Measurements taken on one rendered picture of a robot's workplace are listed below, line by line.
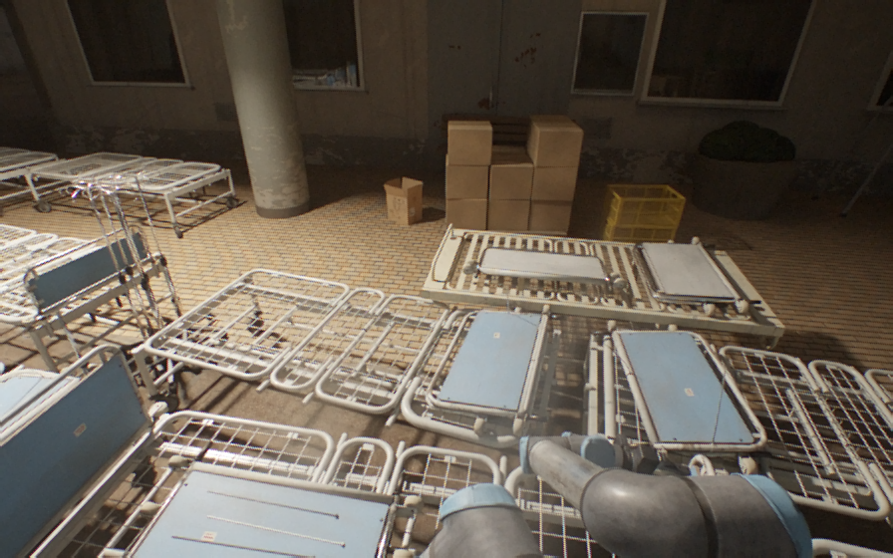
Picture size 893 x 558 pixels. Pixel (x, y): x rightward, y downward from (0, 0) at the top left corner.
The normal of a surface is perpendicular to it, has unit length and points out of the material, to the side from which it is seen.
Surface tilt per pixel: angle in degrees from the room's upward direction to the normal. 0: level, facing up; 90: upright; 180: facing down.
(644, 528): 56
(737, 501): 9
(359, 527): 5
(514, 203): 90
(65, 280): 90
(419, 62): 90
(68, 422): 91
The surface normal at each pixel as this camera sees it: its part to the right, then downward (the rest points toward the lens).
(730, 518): 0.02, -0.53
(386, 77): -0.16, 0.48
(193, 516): 0.00, -0.83
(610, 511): -0.81, -0.37
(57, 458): 0.99, 0.10
